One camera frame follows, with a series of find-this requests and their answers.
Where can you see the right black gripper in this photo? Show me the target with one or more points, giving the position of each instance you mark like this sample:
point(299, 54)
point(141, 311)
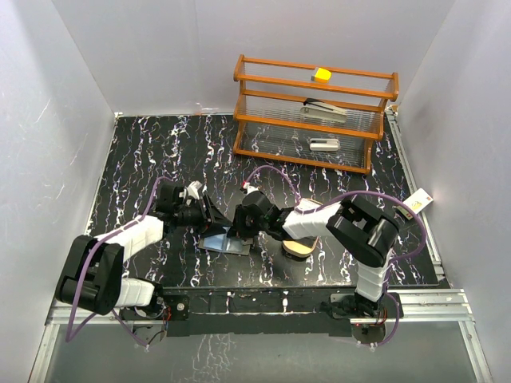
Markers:
point(239, 229)

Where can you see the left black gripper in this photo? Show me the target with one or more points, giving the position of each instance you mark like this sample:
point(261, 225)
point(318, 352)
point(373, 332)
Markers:
point(211, 221)

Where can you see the grey card holder wallet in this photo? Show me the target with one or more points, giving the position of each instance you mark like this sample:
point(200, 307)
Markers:
point(219, 241)

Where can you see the oval wooden tray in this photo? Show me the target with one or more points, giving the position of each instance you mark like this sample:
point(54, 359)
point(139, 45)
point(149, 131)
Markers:
point(299, 246)

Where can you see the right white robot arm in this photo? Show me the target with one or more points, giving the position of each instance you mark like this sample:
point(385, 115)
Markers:
point(364, 230)

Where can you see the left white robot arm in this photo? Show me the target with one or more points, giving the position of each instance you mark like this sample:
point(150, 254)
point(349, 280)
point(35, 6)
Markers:
point(92, 276)

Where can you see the white card box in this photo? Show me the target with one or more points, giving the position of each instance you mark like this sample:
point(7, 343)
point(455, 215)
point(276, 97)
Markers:
point(416, 203)

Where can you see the small white stapler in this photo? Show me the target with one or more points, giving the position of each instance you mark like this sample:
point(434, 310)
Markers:
point(324, 145)

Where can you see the orange wooden shelf rack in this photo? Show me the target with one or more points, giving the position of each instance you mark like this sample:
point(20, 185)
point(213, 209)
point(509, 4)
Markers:
point(271, 127)

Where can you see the grey black stapler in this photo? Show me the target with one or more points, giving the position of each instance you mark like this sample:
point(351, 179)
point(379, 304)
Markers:
point(318, 109)

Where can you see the yellow white block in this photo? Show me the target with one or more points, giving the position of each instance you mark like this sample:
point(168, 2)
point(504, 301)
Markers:
point(321, 75)

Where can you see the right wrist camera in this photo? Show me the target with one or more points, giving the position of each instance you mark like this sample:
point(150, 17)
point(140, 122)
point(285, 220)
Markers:
point(248, 188)

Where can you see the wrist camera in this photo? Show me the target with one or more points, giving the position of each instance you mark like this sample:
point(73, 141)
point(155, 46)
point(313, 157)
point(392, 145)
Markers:
point(248, 188)
point(194, 190)

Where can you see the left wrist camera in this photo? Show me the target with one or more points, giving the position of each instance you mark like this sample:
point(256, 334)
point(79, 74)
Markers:
point(194, 190)

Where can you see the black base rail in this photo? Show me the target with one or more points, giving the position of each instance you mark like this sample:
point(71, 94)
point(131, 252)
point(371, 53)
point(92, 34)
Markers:
point(336, 311)

